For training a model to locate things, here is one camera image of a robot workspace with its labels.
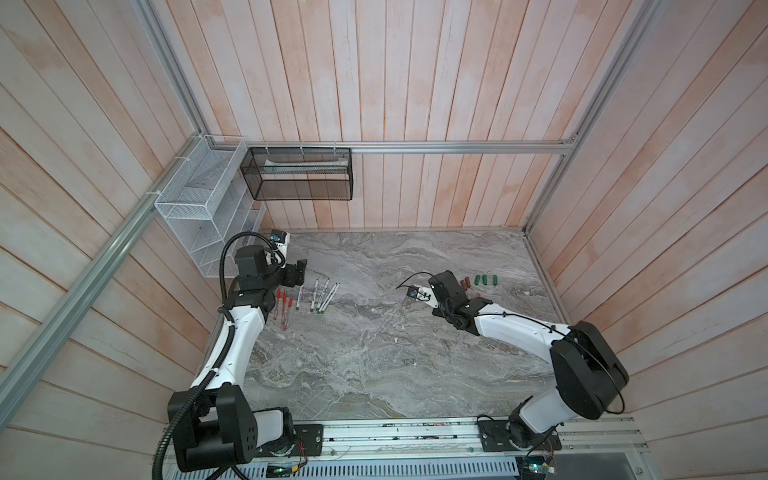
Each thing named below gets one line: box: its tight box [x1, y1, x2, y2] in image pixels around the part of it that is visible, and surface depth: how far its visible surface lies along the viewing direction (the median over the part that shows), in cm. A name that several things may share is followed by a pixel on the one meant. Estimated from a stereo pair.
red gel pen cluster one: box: [283, 294, 294, 332], surface depth 100 cm
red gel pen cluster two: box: [281, 293, 288, 331], surface depth 99 cm
